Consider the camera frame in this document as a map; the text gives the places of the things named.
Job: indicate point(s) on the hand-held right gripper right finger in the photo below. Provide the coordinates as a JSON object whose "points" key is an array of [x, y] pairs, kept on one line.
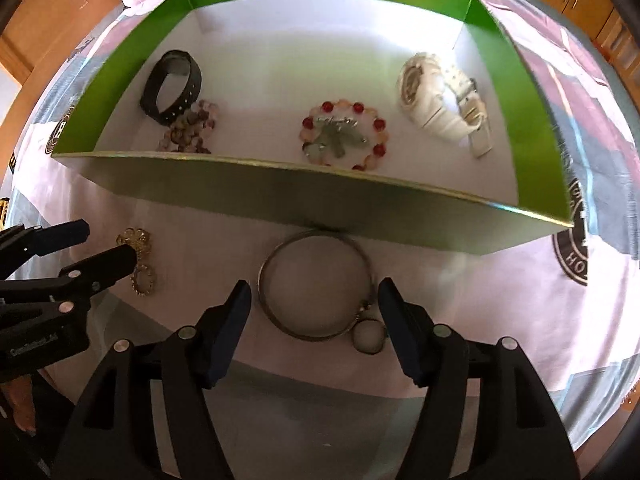
{"points": [[400, 330]]}

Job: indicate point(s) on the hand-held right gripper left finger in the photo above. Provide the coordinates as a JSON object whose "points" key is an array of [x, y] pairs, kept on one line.
{"points": [[232, 330]]}

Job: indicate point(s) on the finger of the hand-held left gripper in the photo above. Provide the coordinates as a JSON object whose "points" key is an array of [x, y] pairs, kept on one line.
{"points": [[110, 262], [60, 235]]}

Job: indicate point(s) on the silver bangle with round pendant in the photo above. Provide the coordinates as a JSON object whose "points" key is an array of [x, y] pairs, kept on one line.
{"points": [[370, 338]]}

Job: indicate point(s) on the white wristwatch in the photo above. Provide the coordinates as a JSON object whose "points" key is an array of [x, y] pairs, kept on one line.
{"points": [[430, 105]]}

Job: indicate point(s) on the green cardboard box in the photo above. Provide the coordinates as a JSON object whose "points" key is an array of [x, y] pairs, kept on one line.
{"points": [[300, 60]]}

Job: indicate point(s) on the person's left forearm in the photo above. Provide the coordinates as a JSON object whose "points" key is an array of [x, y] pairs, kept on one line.
{"points": [[24, 402]]}

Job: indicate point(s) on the wooden headboard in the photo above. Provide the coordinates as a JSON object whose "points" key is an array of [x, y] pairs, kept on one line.
{"points": [[40, 25]]}

